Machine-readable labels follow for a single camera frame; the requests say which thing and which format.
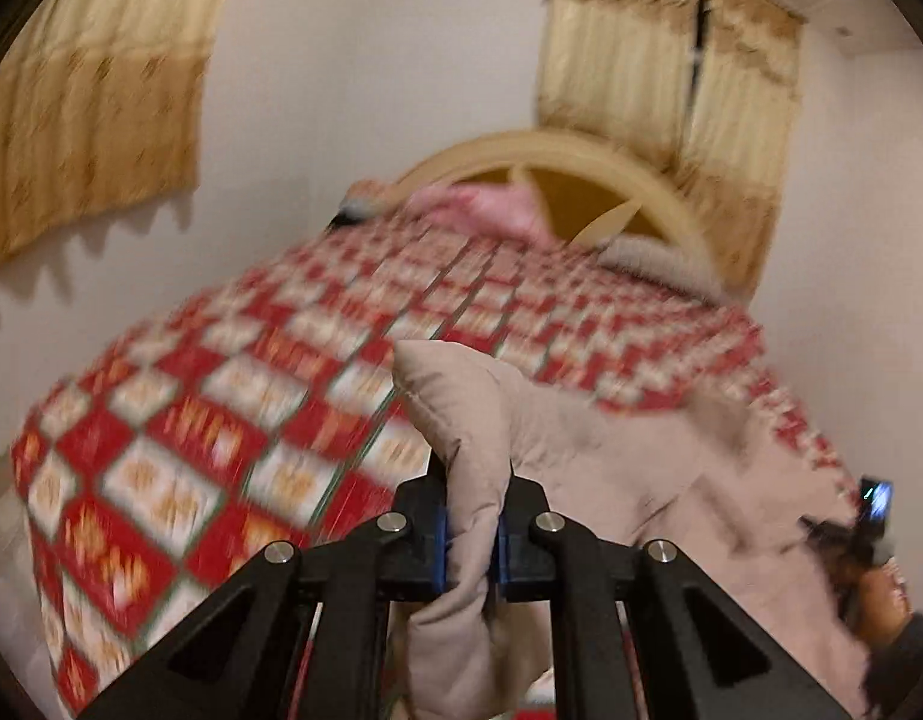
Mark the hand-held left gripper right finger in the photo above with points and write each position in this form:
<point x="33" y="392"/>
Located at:
<point x="504" y="559"/>

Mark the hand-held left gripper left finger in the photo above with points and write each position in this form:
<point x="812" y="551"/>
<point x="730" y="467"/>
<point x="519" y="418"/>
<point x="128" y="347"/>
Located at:
<point x="439" y="551"/>

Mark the beige puffer coat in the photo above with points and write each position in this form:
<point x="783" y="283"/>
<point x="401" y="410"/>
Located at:
<point x="619" y="465"/>

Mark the person's right forearm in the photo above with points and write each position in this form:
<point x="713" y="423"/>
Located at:
<point x="911" y="667"/>

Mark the person's right hand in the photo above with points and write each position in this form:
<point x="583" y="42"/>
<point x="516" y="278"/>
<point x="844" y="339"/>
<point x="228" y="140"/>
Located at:
<point x="885" y="604"/>

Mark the red checked bear-print blanket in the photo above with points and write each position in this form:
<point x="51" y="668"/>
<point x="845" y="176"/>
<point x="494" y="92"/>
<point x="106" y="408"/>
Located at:
<point x="206" y="427"/>

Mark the grey striped pillow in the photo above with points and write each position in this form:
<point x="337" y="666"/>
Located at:
<point x="656" y="262"/>

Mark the pink quilt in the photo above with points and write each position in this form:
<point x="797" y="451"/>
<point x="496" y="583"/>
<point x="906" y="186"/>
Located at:
<point x="476" y="206"/>

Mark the cream wooden headboard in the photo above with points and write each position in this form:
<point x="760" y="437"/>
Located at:
<point x="581" y="157"/>

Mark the beige window curtain panel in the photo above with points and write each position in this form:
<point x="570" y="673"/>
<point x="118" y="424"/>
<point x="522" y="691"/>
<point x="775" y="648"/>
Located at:
<point x="739" y="142"/>
<point x="619" y="52"/>

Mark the beige wall curtain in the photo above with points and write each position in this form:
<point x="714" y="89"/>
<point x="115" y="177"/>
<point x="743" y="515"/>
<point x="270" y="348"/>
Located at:
<point x="94" y="90"/>

